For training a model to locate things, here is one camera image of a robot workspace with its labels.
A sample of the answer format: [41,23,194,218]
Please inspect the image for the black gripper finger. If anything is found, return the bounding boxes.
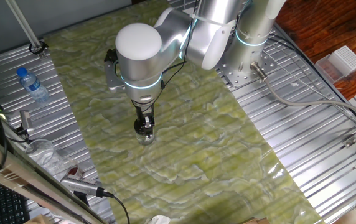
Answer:
[134,116,146,134]
[143,114,156,138]

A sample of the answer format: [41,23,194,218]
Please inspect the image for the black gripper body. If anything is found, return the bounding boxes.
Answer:
[134,102,156,121]

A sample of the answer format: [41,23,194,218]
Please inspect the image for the clear glass jar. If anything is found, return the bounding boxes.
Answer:
[135,130,156,146]

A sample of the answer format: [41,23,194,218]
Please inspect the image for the green marble pattern mat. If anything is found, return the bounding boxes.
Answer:
[43,0,326,224]

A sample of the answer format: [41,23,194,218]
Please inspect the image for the small glass with brown liquid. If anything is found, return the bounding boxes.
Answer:
[58,157,85,183]

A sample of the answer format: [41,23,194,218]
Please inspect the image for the white crumpled tissue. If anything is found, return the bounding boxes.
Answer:
[148,215,171,224]

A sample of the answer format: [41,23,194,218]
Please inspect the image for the clear glass beaker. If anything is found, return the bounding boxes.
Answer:
[24,138,58,175]

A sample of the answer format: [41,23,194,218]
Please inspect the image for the water bottle with blue cap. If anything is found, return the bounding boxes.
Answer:
[16,67,50,103]

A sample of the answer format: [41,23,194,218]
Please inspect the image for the small cardboard box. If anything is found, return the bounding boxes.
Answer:
[24,213,53,224]

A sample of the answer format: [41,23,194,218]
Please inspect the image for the brown wooden block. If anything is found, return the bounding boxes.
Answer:
[243,217,271,224]

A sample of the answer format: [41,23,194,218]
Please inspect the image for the thin metal pole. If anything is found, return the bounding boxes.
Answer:
[5,0,47,60]

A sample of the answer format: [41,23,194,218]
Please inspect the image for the black keyboard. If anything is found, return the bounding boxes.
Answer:
[0,179,31,224]

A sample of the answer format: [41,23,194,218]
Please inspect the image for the clear plastic box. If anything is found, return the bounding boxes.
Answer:
[315,54,344,84]

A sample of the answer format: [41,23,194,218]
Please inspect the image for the white pipette tip box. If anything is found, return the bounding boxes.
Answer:
[330,45,356,77]

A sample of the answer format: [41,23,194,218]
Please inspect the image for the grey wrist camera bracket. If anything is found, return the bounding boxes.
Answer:
[104,59,126,93]

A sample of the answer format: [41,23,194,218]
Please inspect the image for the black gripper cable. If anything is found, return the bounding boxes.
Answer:
[148,18,197,108]

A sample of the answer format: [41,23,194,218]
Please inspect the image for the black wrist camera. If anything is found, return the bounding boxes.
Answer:
[104,48,118,63]

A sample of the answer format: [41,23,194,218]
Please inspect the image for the black camera cable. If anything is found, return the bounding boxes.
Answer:
[98,188,131,224]

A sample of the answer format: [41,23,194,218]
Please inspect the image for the silver depth camera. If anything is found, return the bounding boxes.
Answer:
[19,109,35,133]
[60,174,106,198]

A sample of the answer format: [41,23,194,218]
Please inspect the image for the black camera stand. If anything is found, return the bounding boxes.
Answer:
[15,126,31,138]
[73,191,90,207]

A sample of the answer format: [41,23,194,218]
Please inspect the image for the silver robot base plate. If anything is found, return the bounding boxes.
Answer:
[215,35,278,89]

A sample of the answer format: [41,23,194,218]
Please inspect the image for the grey cable with metal connector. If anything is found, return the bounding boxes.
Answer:
[250,61,356,124]

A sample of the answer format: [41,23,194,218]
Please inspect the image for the aluminium frame beam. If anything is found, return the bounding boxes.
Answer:
[0,129,107,224]

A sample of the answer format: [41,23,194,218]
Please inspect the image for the metal corner bracket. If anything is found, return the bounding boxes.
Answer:
[342,136,356,149]

